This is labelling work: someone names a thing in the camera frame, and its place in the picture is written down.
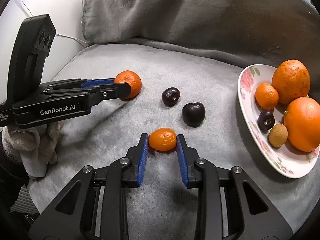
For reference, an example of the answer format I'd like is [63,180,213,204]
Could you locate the brown longan fruit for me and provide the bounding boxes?
[268,124,288,148]

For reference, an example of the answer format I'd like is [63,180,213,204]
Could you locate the white floral plate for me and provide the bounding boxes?
[238,64,319,179]

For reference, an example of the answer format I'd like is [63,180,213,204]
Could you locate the speckled large orange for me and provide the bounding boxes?
[272,59,311,105]

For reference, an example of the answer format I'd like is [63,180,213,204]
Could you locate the left hand in white glove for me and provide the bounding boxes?
[2,121,65,179]

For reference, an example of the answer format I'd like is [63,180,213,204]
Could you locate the smooth large orange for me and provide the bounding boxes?
[284,97,319,152]

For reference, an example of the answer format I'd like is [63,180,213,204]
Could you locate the orange kumquat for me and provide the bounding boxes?
[149,128,177,152]

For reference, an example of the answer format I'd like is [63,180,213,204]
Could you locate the white charger cable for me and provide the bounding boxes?
[17,0,106,48]

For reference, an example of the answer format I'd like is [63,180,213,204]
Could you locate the grey fleece blanket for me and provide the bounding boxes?
[28,41,319,231]

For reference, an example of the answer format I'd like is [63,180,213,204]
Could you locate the dark cherry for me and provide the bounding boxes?
[258,110,275,132]
[162,87,180,107]
[182,102,206,127]

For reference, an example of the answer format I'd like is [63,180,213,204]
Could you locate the small mandarin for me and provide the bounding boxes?
[114,70,142,99]
[255,82,279,110]

